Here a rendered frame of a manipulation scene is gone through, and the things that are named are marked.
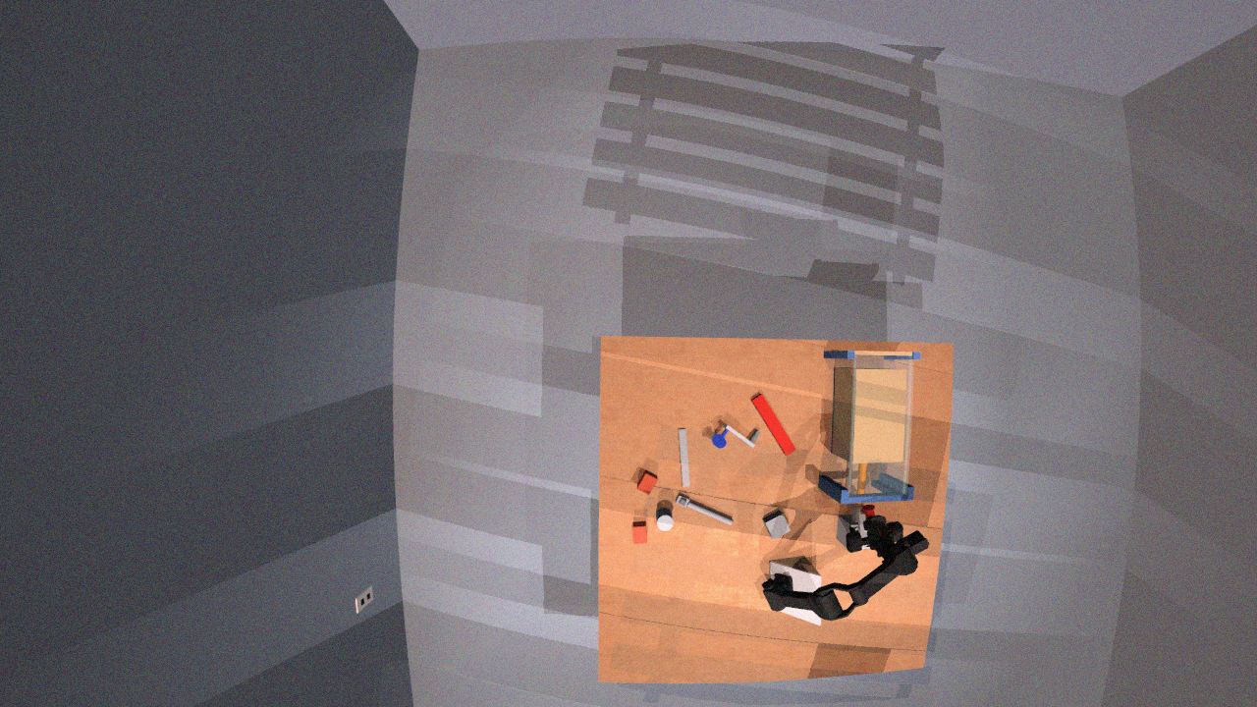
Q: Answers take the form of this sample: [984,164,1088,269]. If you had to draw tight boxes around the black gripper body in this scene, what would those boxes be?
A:
[846,521,903,559]

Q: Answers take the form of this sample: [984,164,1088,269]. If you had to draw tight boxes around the grey flat bar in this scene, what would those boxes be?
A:
[678,429,690,487]

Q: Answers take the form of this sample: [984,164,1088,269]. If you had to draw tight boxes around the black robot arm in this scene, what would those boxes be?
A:
[760,515,929,621]

